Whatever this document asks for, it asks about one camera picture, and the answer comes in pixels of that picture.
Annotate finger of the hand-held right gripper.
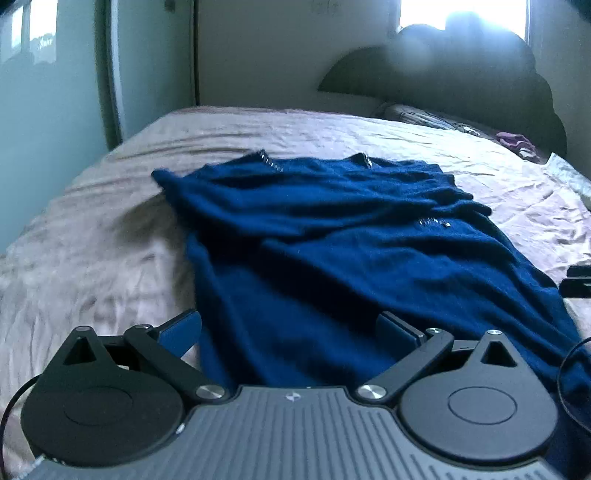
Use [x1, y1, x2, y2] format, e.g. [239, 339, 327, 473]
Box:
[560, 265, 591, 298]

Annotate black cable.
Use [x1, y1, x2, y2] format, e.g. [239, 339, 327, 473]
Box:
[557, 339, 591, 432]
[0, 374, 42, 462]

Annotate patterned pillow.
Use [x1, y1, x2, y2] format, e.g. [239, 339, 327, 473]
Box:
[372, 102, 504, 139]

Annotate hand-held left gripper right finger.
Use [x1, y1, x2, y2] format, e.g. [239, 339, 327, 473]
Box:
[353, 311, 525, 408]

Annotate dark scalloped headboard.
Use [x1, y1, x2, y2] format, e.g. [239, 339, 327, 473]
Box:
[318, 23, 568, 160]

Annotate glass door wardrobe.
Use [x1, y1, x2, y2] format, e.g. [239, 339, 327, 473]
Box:
[0, 0, 199, 254]

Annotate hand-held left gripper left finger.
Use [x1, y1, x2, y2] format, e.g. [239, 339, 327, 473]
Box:
[60, 310, 230, 408]

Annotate bright window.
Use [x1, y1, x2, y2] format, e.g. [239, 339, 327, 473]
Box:
[399, 0, 529, 42]

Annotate bed with pink sheet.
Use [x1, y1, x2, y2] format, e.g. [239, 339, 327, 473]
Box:
[0, 107, 591, 480]

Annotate white cloth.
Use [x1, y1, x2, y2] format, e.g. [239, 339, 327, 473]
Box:
[547, 154, 591, 206]

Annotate blue beaded v-neck sweater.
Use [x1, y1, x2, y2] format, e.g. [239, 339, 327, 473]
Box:
[151, 150, 591, 467]

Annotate purple cloth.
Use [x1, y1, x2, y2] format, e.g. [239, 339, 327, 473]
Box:
[495, 131, 539, 160]

